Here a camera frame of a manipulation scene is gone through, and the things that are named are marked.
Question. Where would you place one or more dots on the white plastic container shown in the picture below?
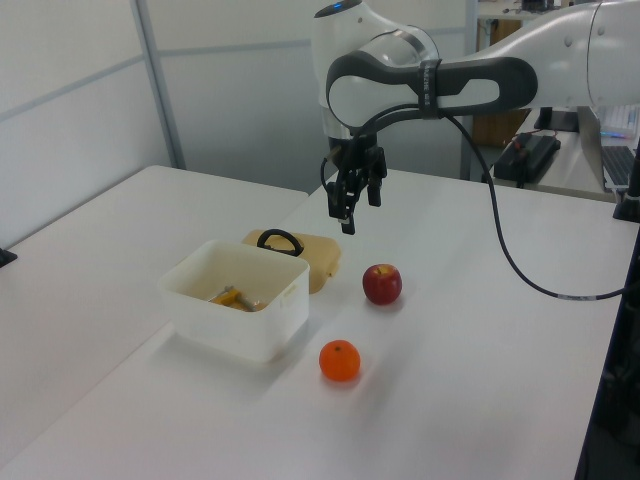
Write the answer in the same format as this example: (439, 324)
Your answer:
(250, 330)

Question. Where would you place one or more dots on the brown cardboard box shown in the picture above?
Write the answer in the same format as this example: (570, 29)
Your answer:
(500, 127)

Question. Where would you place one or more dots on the black monitor stand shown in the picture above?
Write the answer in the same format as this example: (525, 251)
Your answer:
(557, 120)

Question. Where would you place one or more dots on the grey partition post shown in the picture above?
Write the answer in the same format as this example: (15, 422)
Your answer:
(157, 85)
(469, 30)

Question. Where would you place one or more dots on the orange toy fruit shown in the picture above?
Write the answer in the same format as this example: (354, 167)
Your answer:
(340, 361)

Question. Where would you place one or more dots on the grey laptop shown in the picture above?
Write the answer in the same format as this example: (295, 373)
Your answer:
(617, 160)

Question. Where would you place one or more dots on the black pole stand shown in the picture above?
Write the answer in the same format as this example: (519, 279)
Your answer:
(631, 205)

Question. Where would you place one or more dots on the yellow toy with grey part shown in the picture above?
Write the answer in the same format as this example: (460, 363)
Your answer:
(227, 298)

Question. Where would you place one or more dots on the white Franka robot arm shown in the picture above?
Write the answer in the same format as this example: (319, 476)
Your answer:
(550, 65)

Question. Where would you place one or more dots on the black frame beside table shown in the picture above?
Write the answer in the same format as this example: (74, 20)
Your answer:
(617, 390)

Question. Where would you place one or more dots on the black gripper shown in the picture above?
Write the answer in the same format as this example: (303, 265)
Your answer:
(364, 157)

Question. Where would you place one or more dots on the black electronic box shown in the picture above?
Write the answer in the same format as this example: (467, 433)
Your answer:
(525, 157)

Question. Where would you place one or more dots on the red toy apple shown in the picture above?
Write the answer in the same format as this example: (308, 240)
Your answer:
(382, 285)

